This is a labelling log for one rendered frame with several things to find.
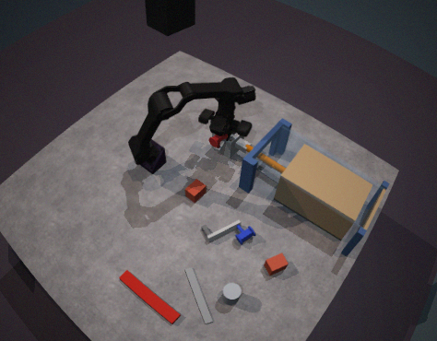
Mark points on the reddish-brown box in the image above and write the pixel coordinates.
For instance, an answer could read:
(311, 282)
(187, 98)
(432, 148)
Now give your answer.
(195, 191)
(275, 264)

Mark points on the l-shaped crank handle with blue knob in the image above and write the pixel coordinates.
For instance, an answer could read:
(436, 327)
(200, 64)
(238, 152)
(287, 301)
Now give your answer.
(235, 225)

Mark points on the red flat bar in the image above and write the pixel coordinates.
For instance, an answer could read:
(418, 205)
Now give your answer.
(149, 297)

